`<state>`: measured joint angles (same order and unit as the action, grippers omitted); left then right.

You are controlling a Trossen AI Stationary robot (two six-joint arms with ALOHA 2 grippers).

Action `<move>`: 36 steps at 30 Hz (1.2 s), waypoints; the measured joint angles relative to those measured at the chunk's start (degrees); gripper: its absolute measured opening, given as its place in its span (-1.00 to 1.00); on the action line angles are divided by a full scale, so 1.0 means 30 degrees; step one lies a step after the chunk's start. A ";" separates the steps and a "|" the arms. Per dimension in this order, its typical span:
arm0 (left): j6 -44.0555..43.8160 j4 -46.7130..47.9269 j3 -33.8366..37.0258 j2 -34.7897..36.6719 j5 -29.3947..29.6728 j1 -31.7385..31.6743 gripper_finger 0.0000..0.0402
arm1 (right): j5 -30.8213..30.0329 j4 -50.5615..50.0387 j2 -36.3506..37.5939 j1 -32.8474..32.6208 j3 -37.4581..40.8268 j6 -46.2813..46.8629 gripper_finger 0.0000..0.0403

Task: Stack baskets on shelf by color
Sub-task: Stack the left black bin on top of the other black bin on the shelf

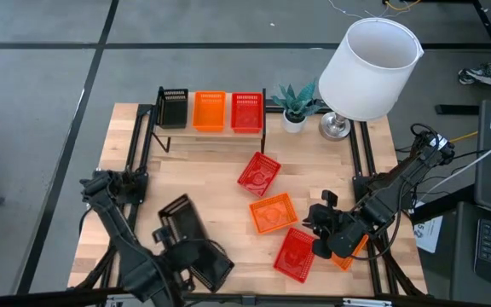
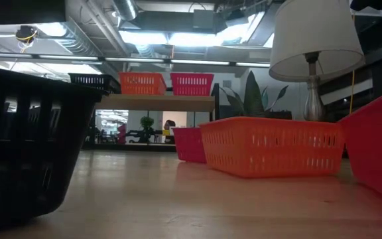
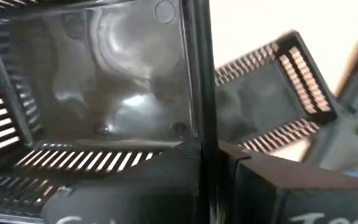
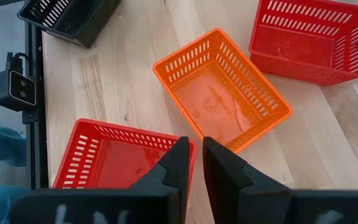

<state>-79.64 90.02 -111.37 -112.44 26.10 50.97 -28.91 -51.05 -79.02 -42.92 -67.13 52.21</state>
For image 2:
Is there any black round ceiling device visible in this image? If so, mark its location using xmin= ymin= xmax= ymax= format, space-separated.
xmin=15 ymin=25 xmax=40 ymax=44

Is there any table lamp with white shade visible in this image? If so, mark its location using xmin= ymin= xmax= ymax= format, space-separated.
xmin=268 ymin=0 xmax=366 ymax=122

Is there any wooden shelf with black bracket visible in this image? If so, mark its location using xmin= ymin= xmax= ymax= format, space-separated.
xmin=94 ymin=82 xmax=222 ymax=123

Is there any silver ventilation duct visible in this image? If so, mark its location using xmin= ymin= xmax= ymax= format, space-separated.
xmin=112 ymin=0 xmax=139 ymax=21

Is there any person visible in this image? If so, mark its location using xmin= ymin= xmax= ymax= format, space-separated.
xmin=162 ymin=119 xmax=176 ymax=137

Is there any orange plastic basket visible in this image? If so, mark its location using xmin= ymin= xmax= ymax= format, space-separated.
xmin=118 ymin=72 xmax=168 ymax=96
xmin=198 ymin=116 xmax=345 ymax=179

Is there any black plastic basket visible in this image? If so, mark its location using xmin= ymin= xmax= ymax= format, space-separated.
xmin=68 ymin=73 xmax=122 ymax=95
xmin=0 ymin=64 xmax=105 ymax=234

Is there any potted plant in white pot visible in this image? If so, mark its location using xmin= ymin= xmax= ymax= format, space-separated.
xmin=220 ymin=70 xmax=293 ymax=121

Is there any green background plant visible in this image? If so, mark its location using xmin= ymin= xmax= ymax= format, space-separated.
xmin=139 ymin=116 xmax=155 ymax=134

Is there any thin yellow hanging cable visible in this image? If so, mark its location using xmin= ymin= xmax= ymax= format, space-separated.
xmin=349 ymin=68 xmax=356 ymax=114

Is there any red plastic basket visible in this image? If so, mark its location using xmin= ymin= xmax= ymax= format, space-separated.
xmin=172 ymin=127 xmax=208 ymax=164
xmin=170 ymin=72 xmax=215 ymax=97
xmin=338 ymin=89 xmax=382 ymax=209

